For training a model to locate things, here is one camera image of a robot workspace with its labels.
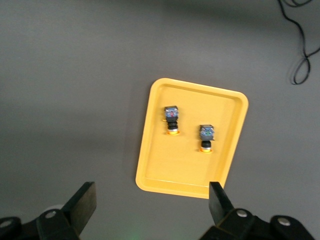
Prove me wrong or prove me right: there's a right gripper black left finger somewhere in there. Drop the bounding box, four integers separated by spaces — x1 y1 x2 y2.
0 181 98 240

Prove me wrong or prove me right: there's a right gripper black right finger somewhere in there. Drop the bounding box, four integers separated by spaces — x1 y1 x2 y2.
199 181 316 240

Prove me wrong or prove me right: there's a yellow pushbutton green contact mark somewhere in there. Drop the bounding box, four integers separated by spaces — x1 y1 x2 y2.
198 124 216 154

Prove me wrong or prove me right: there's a yellow pushbutton red contact mark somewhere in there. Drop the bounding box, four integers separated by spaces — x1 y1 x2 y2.
161 105 181 137

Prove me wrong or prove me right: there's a yellow plastic tray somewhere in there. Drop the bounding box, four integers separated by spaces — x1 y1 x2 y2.
134 77 250 200

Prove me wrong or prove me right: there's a dark grey table mat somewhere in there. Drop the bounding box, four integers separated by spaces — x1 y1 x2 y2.
0 0 320 240

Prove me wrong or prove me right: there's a thin black loose cable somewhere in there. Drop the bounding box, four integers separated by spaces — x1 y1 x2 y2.
276 0 320 86
284 0 316 8

